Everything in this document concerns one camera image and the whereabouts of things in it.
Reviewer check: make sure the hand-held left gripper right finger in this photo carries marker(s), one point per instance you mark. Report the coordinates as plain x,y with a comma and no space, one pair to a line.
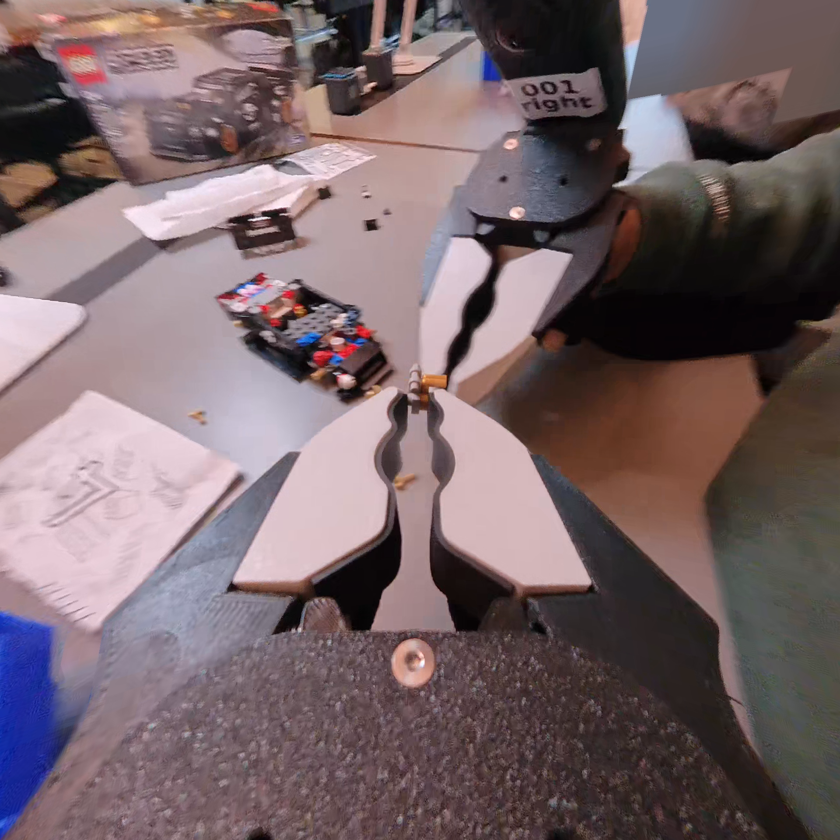
512,518

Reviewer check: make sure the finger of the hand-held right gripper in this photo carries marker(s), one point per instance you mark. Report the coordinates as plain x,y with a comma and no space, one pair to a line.
446,302
525,295

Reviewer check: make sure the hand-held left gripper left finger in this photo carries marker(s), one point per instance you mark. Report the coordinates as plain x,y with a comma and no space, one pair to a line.
315,512

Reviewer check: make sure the gold lego engine assembly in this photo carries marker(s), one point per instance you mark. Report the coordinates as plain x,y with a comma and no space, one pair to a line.
415,384

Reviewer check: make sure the black lego car model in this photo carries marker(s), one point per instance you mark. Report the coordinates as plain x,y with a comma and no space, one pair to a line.
308,334

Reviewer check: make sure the black printed lego plate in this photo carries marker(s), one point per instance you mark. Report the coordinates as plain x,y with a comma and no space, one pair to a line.
262,231

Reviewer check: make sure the white book stand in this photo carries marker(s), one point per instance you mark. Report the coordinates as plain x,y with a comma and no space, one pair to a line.
33,334

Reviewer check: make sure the blue plastic parts bin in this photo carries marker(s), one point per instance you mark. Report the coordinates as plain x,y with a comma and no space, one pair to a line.
23,722

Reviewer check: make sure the person's right forearm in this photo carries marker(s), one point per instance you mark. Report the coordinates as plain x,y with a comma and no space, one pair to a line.
735,223

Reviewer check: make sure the lego set box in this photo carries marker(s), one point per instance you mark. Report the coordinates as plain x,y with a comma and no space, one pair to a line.
197,98

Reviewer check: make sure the person's right hand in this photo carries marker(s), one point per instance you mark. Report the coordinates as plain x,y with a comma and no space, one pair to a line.
627,229

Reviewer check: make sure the small black box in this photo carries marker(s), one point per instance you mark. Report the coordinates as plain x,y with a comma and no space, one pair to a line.
378,69
341,92

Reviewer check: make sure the white numbered paper bag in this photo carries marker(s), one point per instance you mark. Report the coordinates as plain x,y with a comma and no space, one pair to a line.
98,499

